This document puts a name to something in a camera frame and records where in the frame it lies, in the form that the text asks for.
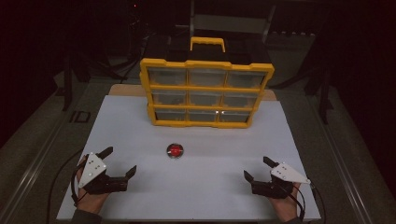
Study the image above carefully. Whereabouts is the person's left hand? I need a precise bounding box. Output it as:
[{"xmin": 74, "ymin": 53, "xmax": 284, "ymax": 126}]
[{"xmin": 76, "ymin": 155, "xmax": 110, "ymax": 216}]

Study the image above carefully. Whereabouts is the black stand leg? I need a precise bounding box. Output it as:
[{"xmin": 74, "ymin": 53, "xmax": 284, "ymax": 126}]
[
  {"xmin": 317, "ymin": 69, "xmax": 334, "ymax": 125},
  {"xmin": 61, "ymin": 55, "xmax": 77, "ymax": 112}
]

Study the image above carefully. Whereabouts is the small round red object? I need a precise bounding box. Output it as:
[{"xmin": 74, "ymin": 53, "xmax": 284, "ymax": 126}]
[{"xmin": 166, "ymin": 143, "xmax": 185, "ymax": 160}]

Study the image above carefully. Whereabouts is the clear plastic drawer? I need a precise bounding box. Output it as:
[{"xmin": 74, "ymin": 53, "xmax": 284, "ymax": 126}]
[{"xmin": 151, "ymin": 90, "xmax": 188, "ymax": 106}]

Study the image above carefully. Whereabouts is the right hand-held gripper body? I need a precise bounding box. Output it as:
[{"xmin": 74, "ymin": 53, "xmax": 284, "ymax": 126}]
[{"xmin": 250, "ymin": 161, "xmax": 312, "ymax": 200}]

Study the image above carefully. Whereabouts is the person's right hand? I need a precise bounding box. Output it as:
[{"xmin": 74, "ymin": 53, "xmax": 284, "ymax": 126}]
[{"xmin": 268, "ymin": 182, "xmax": 302, "ymax": 223}]

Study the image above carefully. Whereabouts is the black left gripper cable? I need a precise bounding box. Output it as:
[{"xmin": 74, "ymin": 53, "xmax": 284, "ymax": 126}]
[{"xmin": 46, "ymin": 148, "xmax": 87, "ymax": 224}]

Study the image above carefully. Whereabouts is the yellow black drawer organizer cabinet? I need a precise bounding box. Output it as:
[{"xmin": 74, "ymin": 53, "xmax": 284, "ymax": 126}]
[{"xmin": 139, "ymin": 35, "xmax": 276, "ymax": 130}]

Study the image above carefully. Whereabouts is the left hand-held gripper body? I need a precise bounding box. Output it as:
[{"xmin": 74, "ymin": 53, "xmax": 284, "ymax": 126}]
[{"xmin": 78, "ymin": 151, "xmax": 130, "ymax": 196}]

